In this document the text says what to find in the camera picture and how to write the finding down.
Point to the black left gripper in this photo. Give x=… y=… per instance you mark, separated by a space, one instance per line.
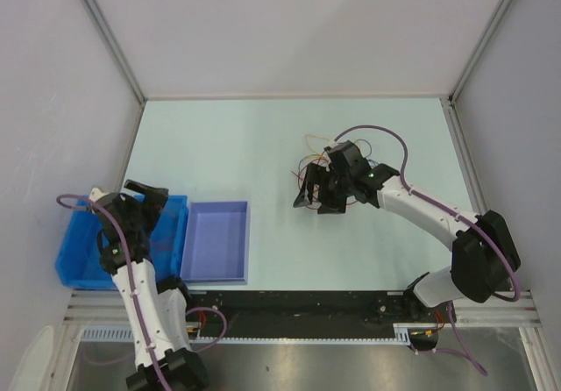
x=155 y=201

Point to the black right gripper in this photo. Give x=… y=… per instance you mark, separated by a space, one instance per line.
x=313 y=176

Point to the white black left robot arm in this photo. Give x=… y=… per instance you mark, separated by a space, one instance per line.
x=156 y=310

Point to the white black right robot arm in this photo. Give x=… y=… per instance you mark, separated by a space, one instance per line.
x=483 y=253

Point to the purple plastic bin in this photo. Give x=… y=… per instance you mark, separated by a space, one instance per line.
x=216 y=243

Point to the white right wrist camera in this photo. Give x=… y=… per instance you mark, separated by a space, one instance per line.
x=333 y=145

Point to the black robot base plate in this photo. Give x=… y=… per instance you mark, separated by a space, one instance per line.
x=315 y=314

